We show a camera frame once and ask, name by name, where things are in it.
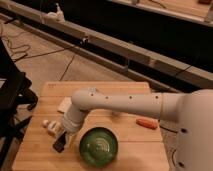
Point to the white rectangular eraser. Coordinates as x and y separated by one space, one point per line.
64 105

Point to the orange carrot toy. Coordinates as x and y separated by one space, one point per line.
147 123

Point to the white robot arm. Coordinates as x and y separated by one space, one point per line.
193 112

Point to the white glue bottle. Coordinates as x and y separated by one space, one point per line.
53 127

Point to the black office chair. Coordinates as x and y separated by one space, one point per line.
15 91

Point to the black eraser block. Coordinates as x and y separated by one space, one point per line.
60 143

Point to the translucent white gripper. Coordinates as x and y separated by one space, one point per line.
70 138

